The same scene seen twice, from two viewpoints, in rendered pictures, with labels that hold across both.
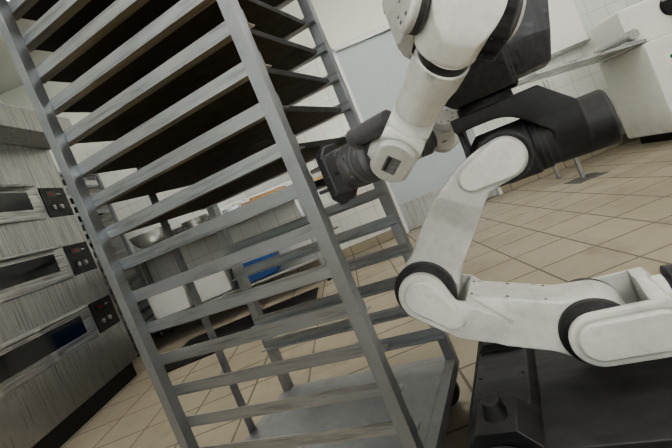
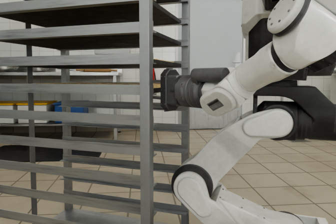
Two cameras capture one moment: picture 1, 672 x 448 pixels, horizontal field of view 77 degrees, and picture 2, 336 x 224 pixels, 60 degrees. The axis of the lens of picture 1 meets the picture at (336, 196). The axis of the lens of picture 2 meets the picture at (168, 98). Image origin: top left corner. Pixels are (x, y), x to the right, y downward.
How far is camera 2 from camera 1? 0.10 m
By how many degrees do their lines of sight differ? 7
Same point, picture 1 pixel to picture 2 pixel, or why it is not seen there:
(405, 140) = (233, 94)
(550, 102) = (319, 101)
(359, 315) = (148, 188)
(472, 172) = (254, 124)
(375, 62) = (200, 13)
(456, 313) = (207, 207)
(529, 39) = not seen: hidden behind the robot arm
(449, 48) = (295, 55)
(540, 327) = not seen: outside the picture
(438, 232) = (216, 151)
